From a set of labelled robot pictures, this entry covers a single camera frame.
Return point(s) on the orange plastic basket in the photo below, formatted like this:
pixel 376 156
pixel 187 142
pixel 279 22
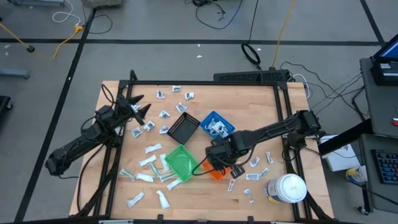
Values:
pixel 214 175

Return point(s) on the small red object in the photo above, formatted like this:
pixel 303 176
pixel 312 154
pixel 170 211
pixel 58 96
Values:
pixel 395 122

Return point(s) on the grey table leg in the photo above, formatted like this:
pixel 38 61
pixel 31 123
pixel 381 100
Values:
pixel 37 2

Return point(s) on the white barcode-print wipe packet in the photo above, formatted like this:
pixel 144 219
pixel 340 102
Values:
pixel 220 130
pixel 225 134
pixel 214 130
pixel 217 124
pixel 211 122

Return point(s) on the black aluminium table frame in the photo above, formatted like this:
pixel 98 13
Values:
pixel 174 82

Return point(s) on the black chair base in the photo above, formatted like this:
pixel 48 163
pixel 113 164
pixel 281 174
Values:
pixel 3 104

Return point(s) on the black keyboard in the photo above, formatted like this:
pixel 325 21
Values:
pixel 387 166

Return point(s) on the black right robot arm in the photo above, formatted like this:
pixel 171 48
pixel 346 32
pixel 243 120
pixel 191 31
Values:
pixel 273 127

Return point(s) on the white lidded wipes canister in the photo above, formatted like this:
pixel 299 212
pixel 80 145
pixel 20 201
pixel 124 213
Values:
pixel 287 188

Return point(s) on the blue-grey stand foot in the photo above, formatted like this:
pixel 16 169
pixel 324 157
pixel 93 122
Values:
pixel 14 73

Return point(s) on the green plastic basket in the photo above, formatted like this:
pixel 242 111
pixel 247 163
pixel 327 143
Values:
pixel 182 163

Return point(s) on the black perforated box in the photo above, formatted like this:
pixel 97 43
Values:
pixel 248 77

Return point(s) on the black caster wheel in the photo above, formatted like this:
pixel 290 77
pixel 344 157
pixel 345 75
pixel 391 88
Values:
pixel 363 210

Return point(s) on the black desktop device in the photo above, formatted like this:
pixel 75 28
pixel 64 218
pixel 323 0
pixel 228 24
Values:
pixel 385 77

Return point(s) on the grey keyboard desk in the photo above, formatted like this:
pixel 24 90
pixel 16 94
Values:
pixel 382 199

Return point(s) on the blue plastic basket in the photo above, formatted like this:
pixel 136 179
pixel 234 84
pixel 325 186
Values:
pixel 204 124

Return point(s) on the black desk bar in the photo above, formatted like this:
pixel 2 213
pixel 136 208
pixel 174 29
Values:
pixel 342 140

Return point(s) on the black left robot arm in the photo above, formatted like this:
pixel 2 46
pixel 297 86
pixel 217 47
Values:
pixel 77 143

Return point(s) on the laptop screen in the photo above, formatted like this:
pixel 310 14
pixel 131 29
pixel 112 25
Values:
pixel 390 51

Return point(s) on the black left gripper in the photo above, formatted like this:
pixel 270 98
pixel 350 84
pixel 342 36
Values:
pixel 125 109

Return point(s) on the black plastic basket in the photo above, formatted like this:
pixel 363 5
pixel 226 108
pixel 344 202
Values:
pixel 183 128

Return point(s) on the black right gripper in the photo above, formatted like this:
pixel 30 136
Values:
pixel 222 152

